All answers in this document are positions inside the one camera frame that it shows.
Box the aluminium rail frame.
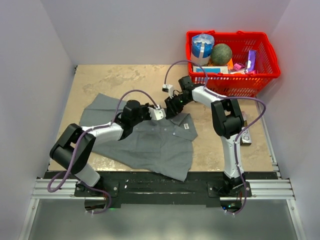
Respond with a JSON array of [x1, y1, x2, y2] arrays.
[[18, 96, 307, 240]]

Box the white shirt label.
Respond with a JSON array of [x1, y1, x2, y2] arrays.
[[183, 123, 190, 130]]

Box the orange packet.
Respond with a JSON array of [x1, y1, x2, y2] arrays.
[[207, 59, 234, 74]]

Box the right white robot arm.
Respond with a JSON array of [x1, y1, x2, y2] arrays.
[[162, 76, 245, 197]]

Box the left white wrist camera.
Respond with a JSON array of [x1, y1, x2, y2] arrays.
[[148, 107, 166, 121]]

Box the pink small packet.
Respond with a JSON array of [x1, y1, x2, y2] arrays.
[[232, 63, 246, 73]]

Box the purple snack packet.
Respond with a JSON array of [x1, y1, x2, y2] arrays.
[[246, 50, 257, 74]]

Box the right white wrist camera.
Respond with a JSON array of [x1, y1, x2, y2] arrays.
[[161, 84, 175, 99]]

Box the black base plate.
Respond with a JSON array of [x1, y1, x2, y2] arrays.
[[43, 171, 279, 210]]

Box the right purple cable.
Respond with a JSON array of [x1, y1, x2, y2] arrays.
[[163, 60, 267, 216]]

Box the purple cable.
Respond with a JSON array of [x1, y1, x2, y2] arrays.
[[47, 89, 161, 215], [163, 60, 267, 216]]

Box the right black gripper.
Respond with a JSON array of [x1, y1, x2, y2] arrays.
[[164, 94, 192, 120]]

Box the white blue box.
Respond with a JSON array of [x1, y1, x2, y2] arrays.
[[193, 66, 229, 74]]

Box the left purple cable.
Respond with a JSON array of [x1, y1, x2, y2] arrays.
[[47, 89, 161, 215]]

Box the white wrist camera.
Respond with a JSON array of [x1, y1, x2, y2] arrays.
[[148, 107, 166, 121], [161, 84, 175, 99]]

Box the red plastic basket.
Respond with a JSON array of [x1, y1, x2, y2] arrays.
[[186, 30, 281, 99]]

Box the green round ball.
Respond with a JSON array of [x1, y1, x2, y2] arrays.
[[210, 43, 233, 66]]

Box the dark long box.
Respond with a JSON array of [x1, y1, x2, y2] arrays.
[[240, 111, 252, 146]]

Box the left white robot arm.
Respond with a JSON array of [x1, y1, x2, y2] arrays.
[[47, 100, 166, 196]]

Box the grey button shirt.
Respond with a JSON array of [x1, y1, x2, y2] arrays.
[[79, 92, 199, 182]]

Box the blue white wrapped roll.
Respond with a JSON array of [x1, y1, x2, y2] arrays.
[[190, 33, 215, 66]]

